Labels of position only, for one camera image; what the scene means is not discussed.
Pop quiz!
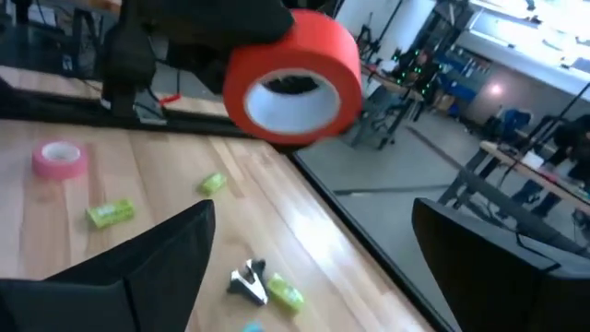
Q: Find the red tape roll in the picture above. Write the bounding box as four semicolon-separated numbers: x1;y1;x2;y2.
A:
222;8;364;147

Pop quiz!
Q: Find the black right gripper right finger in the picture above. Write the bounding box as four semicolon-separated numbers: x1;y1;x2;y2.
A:
411;197;590;332

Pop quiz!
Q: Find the black-legged wooden desk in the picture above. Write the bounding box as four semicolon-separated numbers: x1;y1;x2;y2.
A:
437;140;590;257

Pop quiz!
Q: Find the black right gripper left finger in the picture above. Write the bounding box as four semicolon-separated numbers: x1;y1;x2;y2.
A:
0;198;217;332

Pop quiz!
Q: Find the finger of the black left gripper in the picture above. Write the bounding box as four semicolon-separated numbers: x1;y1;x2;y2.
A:
137;0;296;50
265;76;319;95

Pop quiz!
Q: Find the pink tape roll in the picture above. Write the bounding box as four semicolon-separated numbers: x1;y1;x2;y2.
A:
31;140;89;181

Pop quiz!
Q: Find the black staple remover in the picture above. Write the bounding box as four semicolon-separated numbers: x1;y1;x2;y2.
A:
226;257;269;306

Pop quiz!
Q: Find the person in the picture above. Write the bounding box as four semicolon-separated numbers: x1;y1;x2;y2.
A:
511;113;590;219

